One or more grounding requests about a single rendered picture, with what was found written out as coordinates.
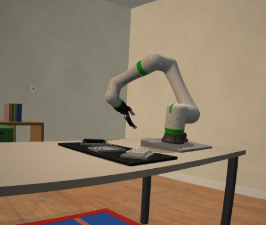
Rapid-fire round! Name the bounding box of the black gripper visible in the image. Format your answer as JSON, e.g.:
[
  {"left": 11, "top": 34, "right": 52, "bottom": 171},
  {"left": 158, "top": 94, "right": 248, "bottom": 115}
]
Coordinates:
[{"left": 120, "top": 105, "right": 137, "bottom": 129}]

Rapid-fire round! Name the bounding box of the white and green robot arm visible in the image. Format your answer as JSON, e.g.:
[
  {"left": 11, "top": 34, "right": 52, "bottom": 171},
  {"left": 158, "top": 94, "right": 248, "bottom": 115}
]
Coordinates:
[{"left": 105, "top": 53, "right": 200, "bottom": 144}]

